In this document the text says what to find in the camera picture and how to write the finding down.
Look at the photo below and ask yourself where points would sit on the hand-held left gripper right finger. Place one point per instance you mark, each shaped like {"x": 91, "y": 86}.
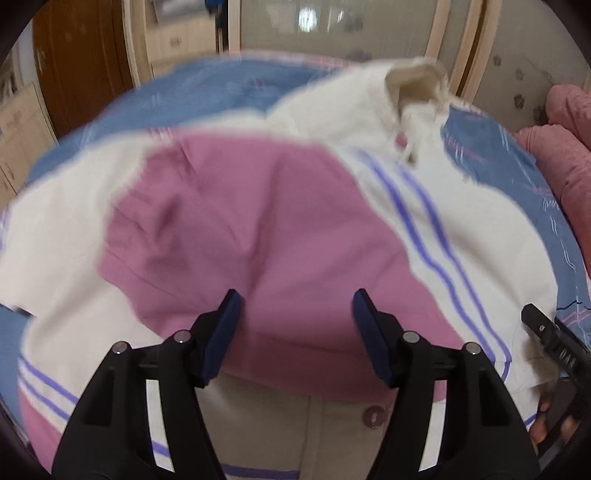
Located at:
{"x": 371, "y": 337}

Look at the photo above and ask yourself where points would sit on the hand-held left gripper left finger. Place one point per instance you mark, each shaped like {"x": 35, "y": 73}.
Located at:
{"x": 221, "y": 337}

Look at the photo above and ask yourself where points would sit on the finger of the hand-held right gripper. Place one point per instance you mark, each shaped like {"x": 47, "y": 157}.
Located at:
{"x": 549, "y": 337}

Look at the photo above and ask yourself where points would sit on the pink and cream jacket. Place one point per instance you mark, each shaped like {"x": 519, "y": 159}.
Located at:
{"x": 277, "y": 221}

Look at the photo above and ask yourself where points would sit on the person's right hand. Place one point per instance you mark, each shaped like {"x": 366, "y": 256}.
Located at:
{"x": 542, "y": 429}

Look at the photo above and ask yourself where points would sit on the pink quilt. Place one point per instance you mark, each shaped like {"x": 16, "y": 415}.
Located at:
{"x": 563, "y": 157}

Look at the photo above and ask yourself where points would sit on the blue blanket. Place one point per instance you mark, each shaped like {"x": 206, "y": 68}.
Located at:
{"x": 207, "y": 87}

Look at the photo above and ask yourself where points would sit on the light wooden cabinet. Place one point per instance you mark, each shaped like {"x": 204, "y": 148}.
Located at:
{"x": 23, "y": 129}

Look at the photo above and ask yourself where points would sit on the cream framed wardrobe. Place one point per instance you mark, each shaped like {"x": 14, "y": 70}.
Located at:
{"x": 369, "y": 27}

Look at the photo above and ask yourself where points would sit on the brown wooden door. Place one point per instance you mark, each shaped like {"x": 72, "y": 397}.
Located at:
{"x": 78, "y": 60}

